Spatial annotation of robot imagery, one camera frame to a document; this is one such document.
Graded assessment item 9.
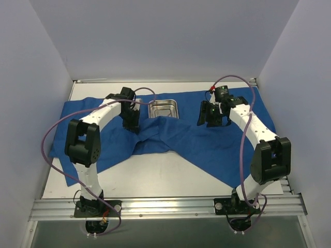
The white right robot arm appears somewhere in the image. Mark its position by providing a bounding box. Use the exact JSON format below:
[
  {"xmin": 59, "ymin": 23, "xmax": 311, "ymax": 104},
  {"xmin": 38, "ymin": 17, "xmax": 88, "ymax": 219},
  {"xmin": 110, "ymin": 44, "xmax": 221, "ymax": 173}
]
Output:
[{"xmin": 197, "ymin": 97, "xmax": 292, "ymax": 213}]

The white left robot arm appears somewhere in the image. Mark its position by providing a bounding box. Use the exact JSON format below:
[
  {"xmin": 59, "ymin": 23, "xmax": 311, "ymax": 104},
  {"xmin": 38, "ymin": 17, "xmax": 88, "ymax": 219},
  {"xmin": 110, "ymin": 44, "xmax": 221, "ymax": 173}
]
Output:
[{"xmin": 65, "ymin": 87, "xmax": 140, "ymax": 216}]

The aluminium back rail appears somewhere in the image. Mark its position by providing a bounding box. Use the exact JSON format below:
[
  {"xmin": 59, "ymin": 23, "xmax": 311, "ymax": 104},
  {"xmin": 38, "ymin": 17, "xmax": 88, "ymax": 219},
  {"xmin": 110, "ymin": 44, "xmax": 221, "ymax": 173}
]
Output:
[{"xmin": 73, "ymin": 79, "xmax": 257, "ymax": 84}]

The aluminium frame rail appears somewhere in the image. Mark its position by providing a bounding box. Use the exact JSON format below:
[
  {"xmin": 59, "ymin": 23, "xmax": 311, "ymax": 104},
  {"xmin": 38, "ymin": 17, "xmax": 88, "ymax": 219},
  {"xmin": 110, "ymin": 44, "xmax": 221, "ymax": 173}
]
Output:
[{"xmin": 29, "ymin": 194, "xmax": 307, "ymax": 221}]

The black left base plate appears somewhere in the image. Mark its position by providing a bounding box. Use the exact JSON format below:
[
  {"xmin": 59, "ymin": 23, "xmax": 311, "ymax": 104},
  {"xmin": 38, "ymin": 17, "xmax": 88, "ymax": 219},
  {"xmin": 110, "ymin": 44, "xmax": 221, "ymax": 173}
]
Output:
[{"xmin": 73, "ymin": 200, "xmax": 118, "ymax": 218}]

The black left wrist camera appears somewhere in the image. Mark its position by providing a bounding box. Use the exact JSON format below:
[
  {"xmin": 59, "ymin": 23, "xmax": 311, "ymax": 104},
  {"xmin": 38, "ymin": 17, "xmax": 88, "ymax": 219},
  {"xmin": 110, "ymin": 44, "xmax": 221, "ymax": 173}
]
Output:
[{"xmin": 120, "ymin": 87, "xmax": 136, "ymax": 100}]

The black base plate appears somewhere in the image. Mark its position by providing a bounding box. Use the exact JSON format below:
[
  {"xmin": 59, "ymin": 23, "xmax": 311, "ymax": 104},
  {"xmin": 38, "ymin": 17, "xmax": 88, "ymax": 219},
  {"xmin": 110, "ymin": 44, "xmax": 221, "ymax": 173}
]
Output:
[
  {"xmin": 73, "ymin": 200, "xmax": 118, "ymax": 218},
  {"xmin": 214, "ymin": 198, "xmax": 261, "ymax": 215}
]

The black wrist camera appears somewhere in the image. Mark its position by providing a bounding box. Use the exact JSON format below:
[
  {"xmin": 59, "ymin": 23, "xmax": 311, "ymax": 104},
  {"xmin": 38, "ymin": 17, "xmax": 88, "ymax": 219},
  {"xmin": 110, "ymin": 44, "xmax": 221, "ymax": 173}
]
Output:
[
  {"xmin": 120, "ymin": 87, "xmax": 136, "ymax": 100},
  {"xmin": 214, "ymin": 85, "xmax": 230, "ymax": 102}
]

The blue surgical cloth wrap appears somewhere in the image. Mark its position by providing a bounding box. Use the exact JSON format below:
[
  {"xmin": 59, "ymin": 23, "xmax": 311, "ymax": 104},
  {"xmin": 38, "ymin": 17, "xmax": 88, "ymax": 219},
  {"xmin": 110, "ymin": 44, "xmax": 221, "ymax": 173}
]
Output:
[{"xmin": 48, "ymin": 86, "xmax": 277, "ymax": 188}]

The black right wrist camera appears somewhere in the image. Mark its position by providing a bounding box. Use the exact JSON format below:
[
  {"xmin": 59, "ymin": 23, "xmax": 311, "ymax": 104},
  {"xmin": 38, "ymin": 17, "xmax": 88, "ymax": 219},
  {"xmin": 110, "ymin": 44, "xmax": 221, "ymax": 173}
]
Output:
[{"xmin": 214, "ymin": 85, "xmax": 230, "ymax": 102}]

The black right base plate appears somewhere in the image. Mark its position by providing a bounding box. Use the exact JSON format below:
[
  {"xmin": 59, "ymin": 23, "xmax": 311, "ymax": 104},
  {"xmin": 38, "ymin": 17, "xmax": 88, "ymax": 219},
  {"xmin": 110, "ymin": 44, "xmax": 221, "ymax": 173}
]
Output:
[{"xmin": 214, "ymin": 198, "xmax": 261, "ymax": 215}]

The stainless steel instrument tray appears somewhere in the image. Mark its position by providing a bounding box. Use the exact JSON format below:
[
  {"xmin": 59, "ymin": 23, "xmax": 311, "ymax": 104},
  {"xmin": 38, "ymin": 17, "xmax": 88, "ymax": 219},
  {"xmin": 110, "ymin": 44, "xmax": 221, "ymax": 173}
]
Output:
[{"xmin": 148, "ymin": 99, "xmax": 179, "ymax": 119}]

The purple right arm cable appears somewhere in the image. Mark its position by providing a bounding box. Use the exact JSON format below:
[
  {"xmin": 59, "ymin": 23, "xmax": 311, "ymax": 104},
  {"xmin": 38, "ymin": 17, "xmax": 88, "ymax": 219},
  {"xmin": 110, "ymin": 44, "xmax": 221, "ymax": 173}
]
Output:
[{"xmin": 210, "ymin": 75, "xmax": 267, "ymax": 232}]

